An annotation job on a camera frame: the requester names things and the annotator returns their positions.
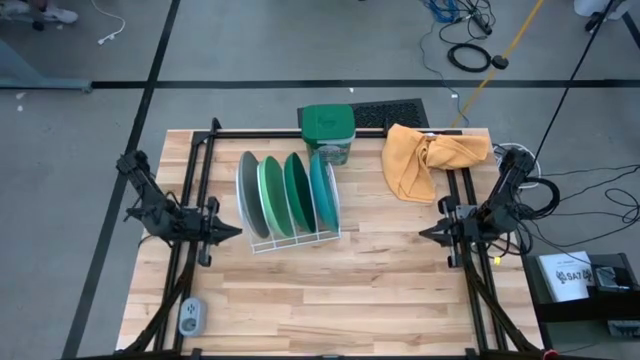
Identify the green Cascade detergent tub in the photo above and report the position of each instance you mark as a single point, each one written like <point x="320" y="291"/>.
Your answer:
<point x="327" y="125"/>

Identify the black round puck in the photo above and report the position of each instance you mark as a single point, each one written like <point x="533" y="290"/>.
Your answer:
<point x="500" y="62"/>

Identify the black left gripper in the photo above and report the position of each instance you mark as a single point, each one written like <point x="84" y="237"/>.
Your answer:
<point x="210" y="230"/>

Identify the dark green plate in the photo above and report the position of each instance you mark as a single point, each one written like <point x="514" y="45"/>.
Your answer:
<point x="300" y="192"/>

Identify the black metal table frame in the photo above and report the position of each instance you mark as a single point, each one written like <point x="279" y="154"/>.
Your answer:
<point x="202" y="175"/>

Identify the person's shoes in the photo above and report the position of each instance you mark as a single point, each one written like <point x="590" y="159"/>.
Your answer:
<point x="55" y="14"/>

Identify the white printed booklet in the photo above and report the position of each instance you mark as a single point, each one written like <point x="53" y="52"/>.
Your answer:
<point x="567" y="277"/>

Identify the black side stand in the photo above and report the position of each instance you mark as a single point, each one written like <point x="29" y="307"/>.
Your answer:
<point x="590" y="312"/>

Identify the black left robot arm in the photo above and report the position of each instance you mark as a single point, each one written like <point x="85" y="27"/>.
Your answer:
<point x="155" y="207"/>

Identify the teal plate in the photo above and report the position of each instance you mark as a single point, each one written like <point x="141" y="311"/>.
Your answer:
<point x="322" y="192"/>

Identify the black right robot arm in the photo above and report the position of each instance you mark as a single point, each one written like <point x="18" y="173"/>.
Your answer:
<point x="505" y="200"/>

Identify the black floor mat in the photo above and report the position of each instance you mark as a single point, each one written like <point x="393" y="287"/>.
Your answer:
<point x="395" y="112"/>

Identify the yellow cloth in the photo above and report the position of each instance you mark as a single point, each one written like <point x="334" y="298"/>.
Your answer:
<point x="410" y="170"/>

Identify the grey plate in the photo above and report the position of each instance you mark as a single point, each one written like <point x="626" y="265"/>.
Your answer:
<point x="250" y="195"/>

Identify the grey power adapter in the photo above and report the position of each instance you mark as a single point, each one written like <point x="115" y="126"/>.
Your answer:
<point x="192" y="316"/>

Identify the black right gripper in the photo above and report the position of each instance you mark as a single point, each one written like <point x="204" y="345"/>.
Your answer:
<point x="457" y="227"/>

